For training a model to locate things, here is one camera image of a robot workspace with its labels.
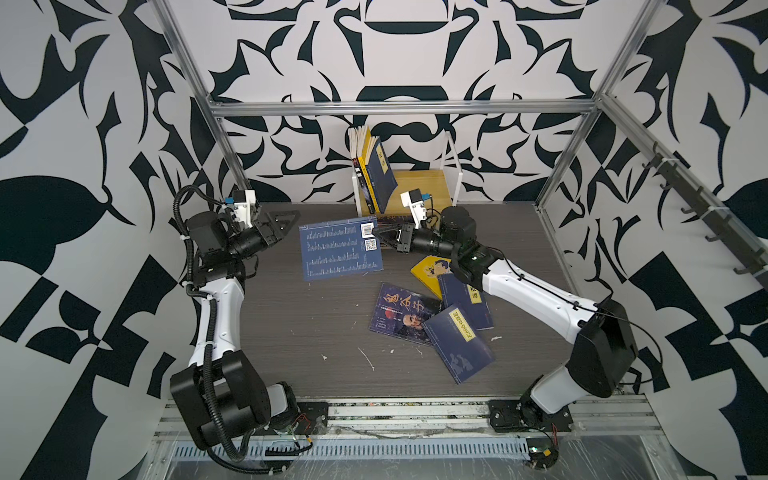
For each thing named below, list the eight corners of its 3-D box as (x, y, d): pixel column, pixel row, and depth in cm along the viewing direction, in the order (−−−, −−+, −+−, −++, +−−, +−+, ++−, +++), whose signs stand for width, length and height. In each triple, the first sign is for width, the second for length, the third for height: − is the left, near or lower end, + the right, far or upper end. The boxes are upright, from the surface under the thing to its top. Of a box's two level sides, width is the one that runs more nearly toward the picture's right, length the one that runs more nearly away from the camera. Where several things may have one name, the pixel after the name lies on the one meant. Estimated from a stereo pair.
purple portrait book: (367, 329, 90) (367, 326, 88) (382, 286, 99) (382, 282, 97) (433, 348, 86) (434, 345, 85) (442, 301, 96) (443, 298, 94)
